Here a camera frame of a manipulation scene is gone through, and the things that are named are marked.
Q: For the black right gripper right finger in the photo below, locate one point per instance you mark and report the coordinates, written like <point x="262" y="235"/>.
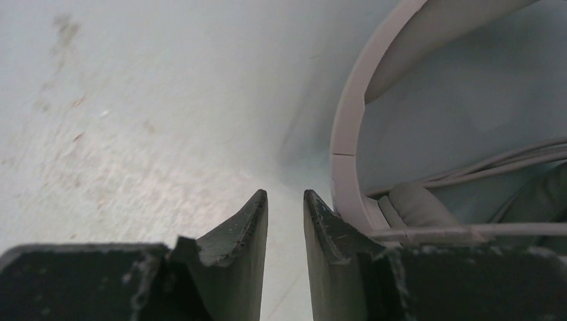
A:
<point x="354" y="278"/>

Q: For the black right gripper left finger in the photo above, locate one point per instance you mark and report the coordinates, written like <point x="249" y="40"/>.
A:
<point x="218" y="276"/>

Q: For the white headphones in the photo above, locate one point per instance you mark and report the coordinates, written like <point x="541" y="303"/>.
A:
<point x="408" y="214"/>

